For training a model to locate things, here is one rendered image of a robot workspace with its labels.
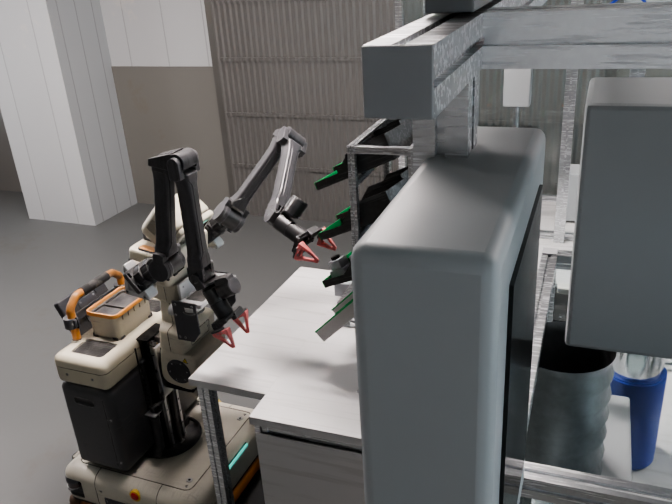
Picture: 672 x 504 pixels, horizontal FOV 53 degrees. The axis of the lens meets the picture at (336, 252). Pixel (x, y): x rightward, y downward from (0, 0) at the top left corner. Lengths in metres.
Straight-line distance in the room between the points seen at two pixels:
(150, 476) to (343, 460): 1.06
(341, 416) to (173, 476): 1.00
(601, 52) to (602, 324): 0.59
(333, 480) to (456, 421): 1.75
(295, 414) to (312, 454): 0.13
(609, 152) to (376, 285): 0.64
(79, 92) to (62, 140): 0.44
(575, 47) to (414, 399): 0.31
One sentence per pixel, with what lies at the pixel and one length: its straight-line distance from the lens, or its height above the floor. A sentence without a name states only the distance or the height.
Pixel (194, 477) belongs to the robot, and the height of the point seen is 0.28.
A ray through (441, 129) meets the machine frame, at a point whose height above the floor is 2.01.
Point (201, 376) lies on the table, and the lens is 2.38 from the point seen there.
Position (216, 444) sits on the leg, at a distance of 2.53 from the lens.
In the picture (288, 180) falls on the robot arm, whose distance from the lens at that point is 2.36.
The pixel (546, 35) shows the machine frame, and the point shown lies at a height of 2.08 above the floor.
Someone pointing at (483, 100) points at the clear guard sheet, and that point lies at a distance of 3.67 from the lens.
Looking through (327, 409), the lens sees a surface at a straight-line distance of 2.14.
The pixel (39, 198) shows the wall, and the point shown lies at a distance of 6.84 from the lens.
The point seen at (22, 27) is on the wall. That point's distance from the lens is 6.36.
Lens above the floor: 2.15
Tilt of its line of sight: 24 degrees down
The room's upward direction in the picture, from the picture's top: 4 degrees counter-clockwise
